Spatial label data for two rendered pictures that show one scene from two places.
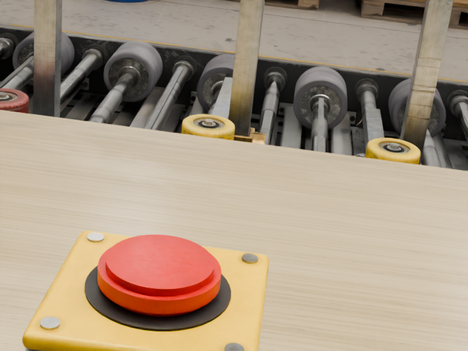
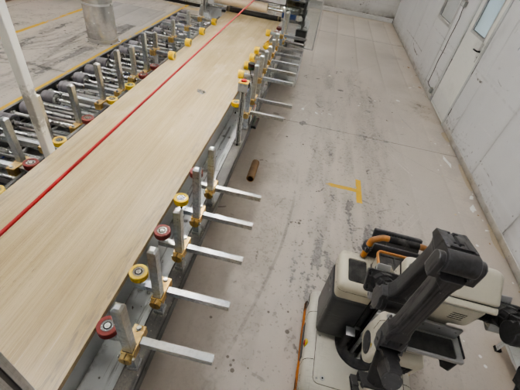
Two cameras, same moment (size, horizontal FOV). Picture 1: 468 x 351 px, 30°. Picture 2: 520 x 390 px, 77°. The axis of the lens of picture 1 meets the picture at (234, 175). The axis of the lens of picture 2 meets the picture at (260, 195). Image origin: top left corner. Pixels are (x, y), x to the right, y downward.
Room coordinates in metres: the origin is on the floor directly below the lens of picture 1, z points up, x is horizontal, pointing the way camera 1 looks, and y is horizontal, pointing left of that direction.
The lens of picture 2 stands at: (-0.04, 2.24, 2.15)
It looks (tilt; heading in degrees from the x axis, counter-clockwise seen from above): 41 degrees down; 271
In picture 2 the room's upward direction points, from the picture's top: 10 degrees clockwise
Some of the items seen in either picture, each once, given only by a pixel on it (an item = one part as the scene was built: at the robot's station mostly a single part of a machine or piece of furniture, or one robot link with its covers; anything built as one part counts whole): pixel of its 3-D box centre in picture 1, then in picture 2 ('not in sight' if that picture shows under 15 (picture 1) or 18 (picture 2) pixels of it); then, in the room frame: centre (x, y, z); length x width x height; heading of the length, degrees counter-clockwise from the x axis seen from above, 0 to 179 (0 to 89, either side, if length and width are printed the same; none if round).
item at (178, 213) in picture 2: not in sight; (179, 244); (0.31, 1.26, 0.88); 0.04 x 0.04 x 0.48; 87
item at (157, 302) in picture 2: not in sight; (161, 292); (0.33, 1.49, 0.81); 0.14 x 0.06 x 0.05; 87
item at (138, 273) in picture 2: not in sight; (139, 278); (0.43, 1.46, 0.85); 0.08 x 0.08 x 0.11
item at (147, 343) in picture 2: not in sight; (159, 346); (0.24, 1.72, 0.84); 0.43 x 0.03 x 0.04; 177
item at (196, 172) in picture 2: not in sight; (196, 203); (0.30, 1.01, 0.93); 0.04 x 0.04 x 0.48; 87
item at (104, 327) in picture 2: not in sight; (109, 331); (0.44, 1.71, 0.85); 0.08 x 0.08 x 0.11
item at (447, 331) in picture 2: not in sight; (419, 339); (-0.74, 1.57, 0.99); 0.28 x 0.16 x 0.22; 175
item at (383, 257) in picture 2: not in sight; (396, 272); (-0.77, 1.17, 0.87); 0.23 x 0.15 x 0.11; 175
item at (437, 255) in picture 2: not in sight; (419, 307); (-0.51, 1.72, 1.41); 0.11 x 0.06 x 0.43; 175
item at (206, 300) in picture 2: not in sight; (183, 295); (0.23, 1.47, 0.80); 0.43 x 0.03 x 0.04; 177
